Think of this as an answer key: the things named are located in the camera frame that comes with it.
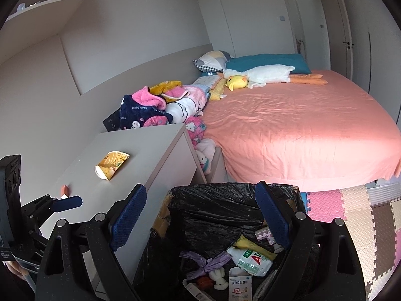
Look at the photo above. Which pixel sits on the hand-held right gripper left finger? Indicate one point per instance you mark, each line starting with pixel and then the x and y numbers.
pixel 128 216

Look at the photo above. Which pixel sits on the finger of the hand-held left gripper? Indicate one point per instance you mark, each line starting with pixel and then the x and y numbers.
pixel 67 203

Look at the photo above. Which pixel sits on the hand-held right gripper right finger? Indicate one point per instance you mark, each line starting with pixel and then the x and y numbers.
pixel 272 213

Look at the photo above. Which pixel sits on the yellow packet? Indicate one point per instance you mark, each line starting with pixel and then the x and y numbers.
pixel 250 244

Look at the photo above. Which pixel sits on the black bag lined trash bin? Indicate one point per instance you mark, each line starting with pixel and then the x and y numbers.
pixel 219 213

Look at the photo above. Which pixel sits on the white plastic milk bottle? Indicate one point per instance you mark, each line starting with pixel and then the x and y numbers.
pixel 250 261

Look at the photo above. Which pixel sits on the crushed yellow paper cup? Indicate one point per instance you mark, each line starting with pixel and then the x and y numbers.
pixel 112 163

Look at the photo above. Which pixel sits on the knotted purple plastic bag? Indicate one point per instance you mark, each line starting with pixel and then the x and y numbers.
pixel 216 261

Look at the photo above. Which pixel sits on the small white plush toy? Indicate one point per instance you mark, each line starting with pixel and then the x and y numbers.
pixel 219 283

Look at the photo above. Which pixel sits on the orange round cap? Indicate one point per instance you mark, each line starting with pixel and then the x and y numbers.
pixel 205 282

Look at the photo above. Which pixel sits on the long grey printed carton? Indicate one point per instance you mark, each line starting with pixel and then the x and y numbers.
pixel 195 293

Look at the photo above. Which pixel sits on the person's left hand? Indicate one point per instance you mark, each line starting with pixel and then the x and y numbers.
pixel 14 270

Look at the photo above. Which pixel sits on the small pink patterned box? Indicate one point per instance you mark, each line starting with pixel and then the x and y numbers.
pixel 263 233

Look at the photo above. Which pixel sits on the grey desk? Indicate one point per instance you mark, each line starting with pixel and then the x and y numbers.
pixel 125 144

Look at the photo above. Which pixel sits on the white red medicine box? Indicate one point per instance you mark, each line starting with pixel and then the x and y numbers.
pixel 239 288

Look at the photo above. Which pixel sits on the bed with pink sheet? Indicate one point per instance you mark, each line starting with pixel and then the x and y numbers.
pixel 297 131

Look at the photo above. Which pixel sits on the white rabbit plush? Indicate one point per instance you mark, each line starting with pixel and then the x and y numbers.
pixel 205 156

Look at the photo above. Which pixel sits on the foam puzzle floor mat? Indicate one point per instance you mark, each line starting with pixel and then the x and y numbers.
pixel 360 225

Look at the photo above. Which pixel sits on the navy cartoon blanket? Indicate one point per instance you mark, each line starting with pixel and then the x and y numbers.
pixel 137 113

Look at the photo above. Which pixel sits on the pink floral blanket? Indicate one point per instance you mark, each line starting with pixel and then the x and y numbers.
pixel 195 130

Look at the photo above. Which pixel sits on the pink fleece hood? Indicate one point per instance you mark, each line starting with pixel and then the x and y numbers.
pixel 145 95

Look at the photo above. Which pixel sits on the pink white cartoon blanket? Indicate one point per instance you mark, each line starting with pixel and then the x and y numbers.
pixel 184 106

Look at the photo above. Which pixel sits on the yellow patterned long pillow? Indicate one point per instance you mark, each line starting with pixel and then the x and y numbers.
pixel 216 92

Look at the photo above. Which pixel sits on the yellow fleece cloth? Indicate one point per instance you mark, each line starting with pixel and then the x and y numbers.
pixel 166 87

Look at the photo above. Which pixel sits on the yellow duck plush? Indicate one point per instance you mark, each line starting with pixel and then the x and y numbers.
pixel 236 83

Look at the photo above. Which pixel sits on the white goose plush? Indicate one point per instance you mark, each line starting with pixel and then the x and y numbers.
pixel 269 73

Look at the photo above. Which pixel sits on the teal pillow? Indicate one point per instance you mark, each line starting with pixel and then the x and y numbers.
pixel 272 61

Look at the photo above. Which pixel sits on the checked patchwork pillow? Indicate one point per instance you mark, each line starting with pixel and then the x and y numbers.
pixel 210 61

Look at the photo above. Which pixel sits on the white closet door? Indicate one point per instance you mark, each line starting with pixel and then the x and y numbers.
pixel 313 22

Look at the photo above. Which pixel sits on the white room door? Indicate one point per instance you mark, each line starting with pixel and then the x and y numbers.
pixel 343 22

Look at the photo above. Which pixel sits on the black wall socket panel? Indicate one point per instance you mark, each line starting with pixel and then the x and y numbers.
pixel 111 120

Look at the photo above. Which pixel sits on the white wall shelf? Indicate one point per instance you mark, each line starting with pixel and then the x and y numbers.
pixel 62 3

